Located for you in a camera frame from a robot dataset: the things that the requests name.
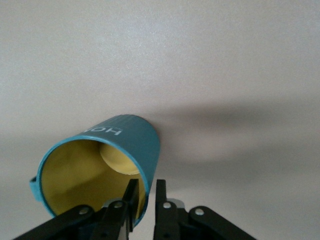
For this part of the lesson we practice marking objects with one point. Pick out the teal cup yellow inside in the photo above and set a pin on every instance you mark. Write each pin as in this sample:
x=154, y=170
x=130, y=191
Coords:
x=82, y=172

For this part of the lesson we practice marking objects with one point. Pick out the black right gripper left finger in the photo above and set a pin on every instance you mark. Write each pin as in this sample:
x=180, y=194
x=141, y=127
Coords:
x=107, y=222

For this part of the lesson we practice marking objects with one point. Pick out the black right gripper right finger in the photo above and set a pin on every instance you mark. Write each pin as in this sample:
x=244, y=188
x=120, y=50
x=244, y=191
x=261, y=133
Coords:
x=170, y=222

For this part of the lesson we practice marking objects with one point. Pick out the brown table cover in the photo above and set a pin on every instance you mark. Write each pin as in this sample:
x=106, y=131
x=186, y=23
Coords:
x=200, y=62

